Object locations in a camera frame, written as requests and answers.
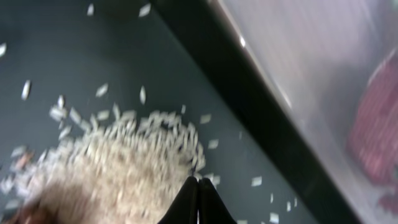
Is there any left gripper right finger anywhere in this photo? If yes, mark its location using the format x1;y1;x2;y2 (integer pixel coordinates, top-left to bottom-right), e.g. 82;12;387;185
198;178;236;224

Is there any clear plastic bin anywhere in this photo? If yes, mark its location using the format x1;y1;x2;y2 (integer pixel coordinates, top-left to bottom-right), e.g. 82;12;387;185
220;0;397;223

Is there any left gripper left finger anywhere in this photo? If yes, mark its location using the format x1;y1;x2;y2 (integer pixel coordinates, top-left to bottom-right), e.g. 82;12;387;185
158;177;198;224

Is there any red snack wrapper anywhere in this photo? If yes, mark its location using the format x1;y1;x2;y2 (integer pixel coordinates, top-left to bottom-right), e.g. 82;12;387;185
346;51;397;216

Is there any black plastic tray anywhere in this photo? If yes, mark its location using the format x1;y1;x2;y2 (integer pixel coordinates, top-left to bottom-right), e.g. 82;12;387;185
1;1;358;223

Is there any white rice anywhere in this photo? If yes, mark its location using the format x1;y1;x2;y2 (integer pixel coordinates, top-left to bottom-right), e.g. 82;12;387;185
0;2;299;224

